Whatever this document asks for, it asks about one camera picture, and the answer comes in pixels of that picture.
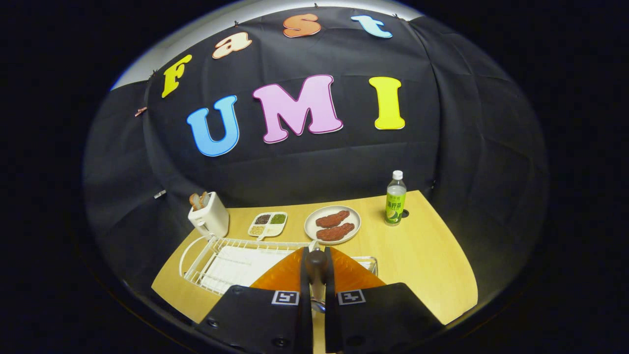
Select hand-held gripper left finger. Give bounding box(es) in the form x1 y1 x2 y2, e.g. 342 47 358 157
194 247 314 354

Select black backdrop cloth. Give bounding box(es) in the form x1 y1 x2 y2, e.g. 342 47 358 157
83 5 548 305

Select white divided condiment dish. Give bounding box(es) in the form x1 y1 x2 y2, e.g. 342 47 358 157
247 211 288 241

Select brown meat piece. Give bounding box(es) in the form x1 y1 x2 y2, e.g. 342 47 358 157
316 223 355 241
315 210 350 228

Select green label drink bottle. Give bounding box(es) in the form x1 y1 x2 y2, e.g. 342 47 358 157
384 170 407 226

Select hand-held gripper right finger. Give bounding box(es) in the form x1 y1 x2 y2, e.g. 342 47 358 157
323 246 445 354

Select white wire dish rack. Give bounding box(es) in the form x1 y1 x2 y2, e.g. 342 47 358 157
178 235 320 295

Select beige round plate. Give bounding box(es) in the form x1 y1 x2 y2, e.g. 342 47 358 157
304 205 362 245

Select white toaster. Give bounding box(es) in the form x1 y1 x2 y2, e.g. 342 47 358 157
188 192 230 238

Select wooden handle spoon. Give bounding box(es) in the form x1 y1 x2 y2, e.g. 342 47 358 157
305 249 329 315

